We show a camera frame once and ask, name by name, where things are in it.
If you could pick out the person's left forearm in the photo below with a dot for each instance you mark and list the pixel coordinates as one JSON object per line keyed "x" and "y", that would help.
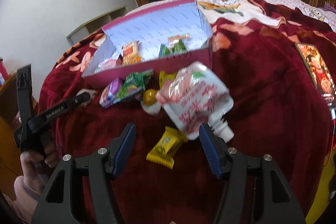
{"x": 23, "y": 203}

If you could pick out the purple snack pack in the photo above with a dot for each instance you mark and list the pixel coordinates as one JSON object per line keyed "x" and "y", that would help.
{"x": 110, "y": 94}

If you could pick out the wooden bedside cabinet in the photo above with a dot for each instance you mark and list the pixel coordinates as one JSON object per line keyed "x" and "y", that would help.
{"x": 8, "y": 134}

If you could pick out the yellow cloth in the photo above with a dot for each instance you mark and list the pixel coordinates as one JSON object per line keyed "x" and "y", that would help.
{"x": 323, "y": 187}

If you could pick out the cartoon printed white blanket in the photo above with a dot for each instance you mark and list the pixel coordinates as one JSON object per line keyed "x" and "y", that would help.
{"x": 228, "y": 7}

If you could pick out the orange snack packet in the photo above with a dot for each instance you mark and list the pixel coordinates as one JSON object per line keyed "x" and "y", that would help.
{"x": 131, "y": 52}

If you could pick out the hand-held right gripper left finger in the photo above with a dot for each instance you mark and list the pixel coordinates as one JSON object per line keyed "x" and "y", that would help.
{"x": 124, "y": 150}

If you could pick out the purple cloth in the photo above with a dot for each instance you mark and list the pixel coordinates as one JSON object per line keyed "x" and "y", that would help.
{"x": 330, "y": 7}

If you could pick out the person's left hand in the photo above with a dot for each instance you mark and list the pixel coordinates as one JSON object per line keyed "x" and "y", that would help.
{"x": 36, "y": 169}

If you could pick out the large white jelly drink pouch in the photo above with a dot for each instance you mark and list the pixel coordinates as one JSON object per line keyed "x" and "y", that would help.
{"x": 194, "y": 98}

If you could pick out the green pea snack packet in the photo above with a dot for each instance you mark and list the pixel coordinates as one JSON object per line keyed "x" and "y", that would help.
{"x": 174, "y": 49}
{"x": 134, "y": 83}

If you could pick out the black smartphone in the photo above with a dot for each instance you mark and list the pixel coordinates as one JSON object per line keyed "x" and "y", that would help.
{"x": 315, "y": 69}

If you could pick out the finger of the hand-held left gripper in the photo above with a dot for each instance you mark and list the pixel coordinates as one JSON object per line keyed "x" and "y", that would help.
{"x": 57, "y": 112}

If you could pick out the pink cardboard box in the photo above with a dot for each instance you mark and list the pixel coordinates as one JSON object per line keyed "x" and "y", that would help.
{"x": 157, "y": 22}

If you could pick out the clear jelly cup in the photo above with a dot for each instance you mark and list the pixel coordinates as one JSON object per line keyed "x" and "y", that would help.
{"x": 90, "y": 94}

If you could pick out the grey low shelf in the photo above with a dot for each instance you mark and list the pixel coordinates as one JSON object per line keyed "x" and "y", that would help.
{"x": 81, "y": 32}

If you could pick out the yellow candy packet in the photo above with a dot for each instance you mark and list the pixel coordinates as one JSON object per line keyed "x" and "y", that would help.
{"x": 165, "y": 77}
{"x": 164, "y": 146}

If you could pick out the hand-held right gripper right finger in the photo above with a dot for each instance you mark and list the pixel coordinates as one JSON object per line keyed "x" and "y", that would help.
{"x": 212, "y": 150}

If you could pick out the yellow jelly cup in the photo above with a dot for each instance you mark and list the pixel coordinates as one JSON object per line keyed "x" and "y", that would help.
{"x": 149, "y": 98}

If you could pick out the red container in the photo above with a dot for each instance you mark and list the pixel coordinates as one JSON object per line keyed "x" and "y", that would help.
{"x": 3, "y": 71}

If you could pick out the red floral blanket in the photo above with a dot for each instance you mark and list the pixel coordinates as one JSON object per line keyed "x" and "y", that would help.
{"x": 262, "y": 82}

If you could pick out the colourful gummy candy packet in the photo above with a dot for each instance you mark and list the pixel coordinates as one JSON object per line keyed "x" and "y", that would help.
{"x": 178, "y": 37}

